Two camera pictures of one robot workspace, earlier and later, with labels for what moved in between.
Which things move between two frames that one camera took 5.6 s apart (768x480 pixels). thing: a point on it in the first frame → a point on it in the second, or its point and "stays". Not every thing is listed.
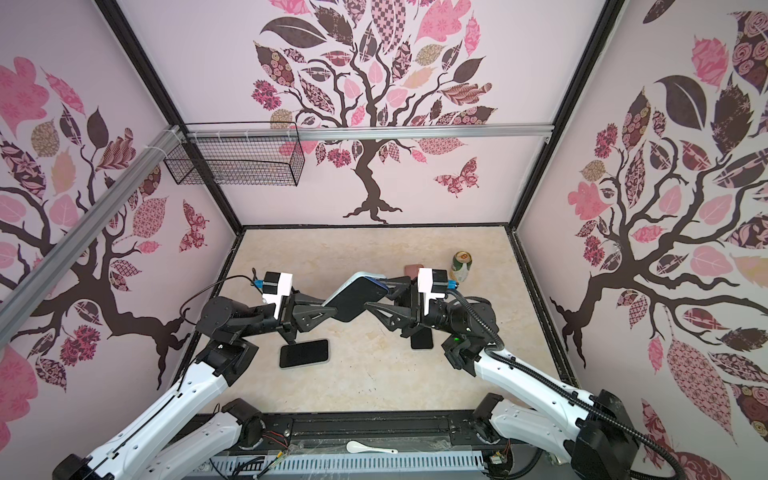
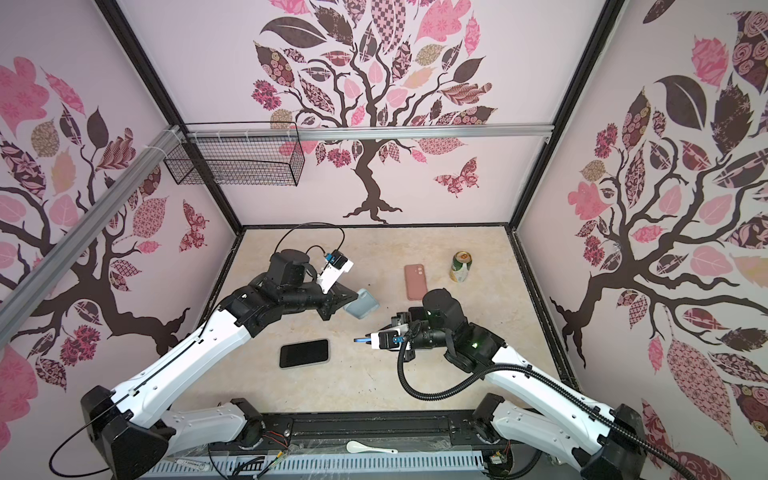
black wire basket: [238, 153] stays
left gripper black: [296, 313] → [330, 307]
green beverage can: [461, 263] stays
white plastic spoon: [357, 447] stays
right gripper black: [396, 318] → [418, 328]
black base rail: [330, 432] stays
